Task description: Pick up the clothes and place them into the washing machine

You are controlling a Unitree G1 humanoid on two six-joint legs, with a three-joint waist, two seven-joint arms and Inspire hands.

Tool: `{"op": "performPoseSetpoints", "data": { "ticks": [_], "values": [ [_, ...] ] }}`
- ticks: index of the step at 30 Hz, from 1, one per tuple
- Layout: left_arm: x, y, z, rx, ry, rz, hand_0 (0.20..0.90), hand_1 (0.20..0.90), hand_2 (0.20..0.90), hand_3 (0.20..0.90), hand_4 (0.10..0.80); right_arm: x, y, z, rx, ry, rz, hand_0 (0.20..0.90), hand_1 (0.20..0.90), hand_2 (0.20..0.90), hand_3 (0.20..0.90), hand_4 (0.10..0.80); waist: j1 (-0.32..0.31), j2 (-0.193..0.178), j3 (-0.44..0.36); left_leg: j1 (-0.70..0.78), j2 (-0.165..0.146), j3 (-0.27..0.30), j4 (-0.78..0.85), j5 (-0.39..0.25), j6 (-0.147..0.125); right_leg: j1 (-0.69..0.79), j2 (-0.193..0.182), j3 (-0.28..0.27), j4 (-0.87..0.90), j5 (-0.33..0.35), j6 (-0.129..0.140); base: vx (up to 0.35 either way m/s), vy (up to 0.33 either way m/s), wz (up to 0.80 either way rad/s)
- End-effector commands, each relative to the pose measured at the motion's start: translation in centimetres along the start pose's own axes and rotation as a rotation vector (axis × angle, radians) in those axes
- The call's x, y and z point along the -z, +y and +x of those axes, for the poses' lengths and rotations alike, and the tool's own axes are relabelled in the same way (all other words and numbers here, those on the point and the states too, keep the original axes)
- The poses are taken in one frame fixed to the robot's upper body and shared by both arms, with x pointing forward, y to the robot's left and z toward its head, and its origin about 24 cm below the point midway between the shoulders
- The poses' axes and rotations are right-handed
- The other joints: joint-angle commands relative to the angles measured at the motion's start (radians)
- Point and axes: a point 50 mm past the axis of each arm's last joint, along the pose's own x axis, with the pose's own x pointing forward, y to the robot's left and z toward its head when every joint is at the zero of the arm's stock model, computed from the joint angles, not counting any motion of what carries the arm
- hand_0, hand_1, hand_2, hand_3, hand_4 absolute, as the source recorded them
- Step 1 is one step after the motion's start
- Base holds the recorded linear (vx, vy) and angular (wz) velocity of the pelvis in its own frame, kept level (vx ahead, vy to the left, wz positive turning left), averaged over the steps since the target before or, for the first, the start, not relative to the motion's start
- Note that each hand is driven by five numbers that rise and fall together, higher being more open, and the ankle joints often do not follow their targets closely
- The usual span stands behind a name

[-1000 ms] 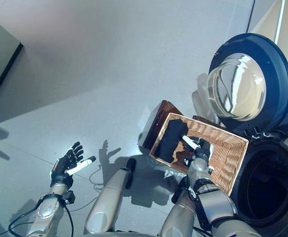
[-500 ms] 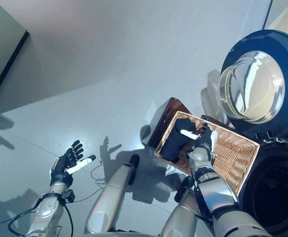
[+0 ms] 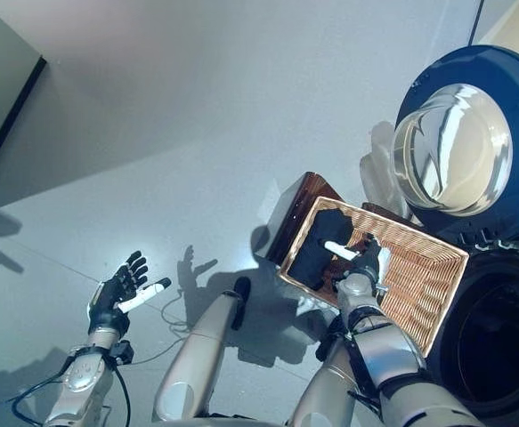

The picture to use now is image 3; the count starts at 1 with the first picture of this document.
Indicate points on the grey robot torso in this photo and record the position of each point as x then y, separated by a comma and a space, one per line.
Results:
232, 422

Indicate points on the wicker laundry basket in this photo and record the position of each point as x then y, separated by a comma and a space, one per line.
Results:
419, 276

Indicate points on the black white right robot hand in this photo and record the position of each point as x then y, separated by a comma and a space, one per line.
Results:
370, 262

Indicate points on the silver left robot leg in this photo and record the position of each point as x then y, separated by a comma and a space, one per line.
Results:
197, 356

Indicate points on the dark grey washing machine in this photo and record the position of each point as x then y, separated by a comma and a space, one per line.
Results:
490, 333

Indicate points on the silver right robot leg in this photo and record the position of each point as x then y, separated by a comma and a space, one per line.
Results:
326, 382

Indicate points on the round glass washer door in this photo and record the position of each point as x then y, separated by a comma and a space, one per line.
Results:
464, 142

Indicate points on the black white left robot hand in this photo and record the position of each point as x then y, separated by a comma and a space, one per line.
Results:
107, 302

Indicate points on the glossy dark brown stool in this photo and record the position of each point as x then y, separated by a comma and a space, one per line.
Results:
294, 209

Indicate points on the dark navy garment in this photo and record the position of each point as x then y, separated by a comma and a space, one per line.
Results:
317, 249

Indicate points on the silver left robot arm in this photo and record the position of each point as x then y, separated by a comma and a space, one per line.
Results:
81, 378

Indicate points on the silver robot leg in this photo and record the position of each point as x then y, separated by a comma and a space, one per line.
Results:
197, 356
326, 382

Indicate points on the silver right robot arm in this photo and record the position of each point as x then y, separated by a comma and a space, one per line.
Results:
383, 351

